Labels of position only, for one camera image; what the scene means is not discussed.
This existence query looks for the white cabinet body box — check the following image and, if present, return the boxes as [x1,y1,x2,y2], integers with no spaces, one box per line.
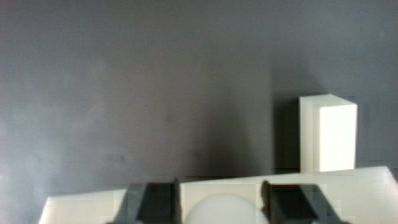
[38,167,398,224]

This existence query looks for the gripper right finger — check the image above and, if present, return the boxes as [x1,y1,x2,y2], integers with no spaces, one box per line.
[260,181,342,224]

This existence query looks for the white U-shaped frame wall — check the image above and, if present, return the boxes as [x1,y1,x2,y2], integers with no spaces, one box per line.
[298,94,356,173]

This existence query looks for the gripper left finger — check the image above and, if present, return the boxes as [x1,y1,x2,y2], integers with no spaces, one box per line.
[111,182,177,224]

